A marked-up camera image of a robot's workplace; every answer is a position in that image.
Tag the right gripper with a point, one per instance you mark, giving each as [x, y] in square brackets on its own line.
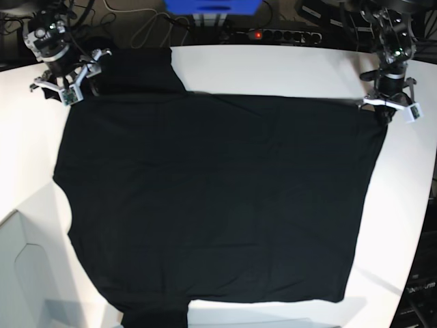
[53, 80]

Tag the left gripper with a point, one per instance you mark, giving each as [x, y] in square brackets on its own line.
[388, 95]

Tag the black T-shirt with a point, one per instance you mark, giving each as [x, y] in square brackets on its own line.
[177, 196]

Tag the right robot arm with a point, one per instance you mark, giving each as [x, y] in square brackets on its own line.
[50, 38]

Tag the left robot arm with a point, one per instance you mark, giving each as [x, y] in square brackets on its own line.
[391, 41]

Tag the black power strip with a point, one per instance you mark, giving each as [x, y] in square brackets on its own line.
[279, 36]

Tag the blue plastic bin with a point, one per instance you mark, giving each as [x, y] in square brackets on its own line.
[188, 7]

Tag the grey tray at table edge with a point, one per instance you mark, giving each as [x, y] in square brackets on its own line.
[42, 282]

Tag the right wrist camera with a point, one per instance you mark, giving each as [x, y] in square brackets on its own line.
[71, 96]

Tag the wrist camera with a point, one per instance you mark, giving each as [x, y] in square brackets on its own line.
[71, 96]
[412, 113]

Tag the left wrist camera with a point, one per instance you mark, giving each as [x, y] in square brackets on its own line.
[412, 113]

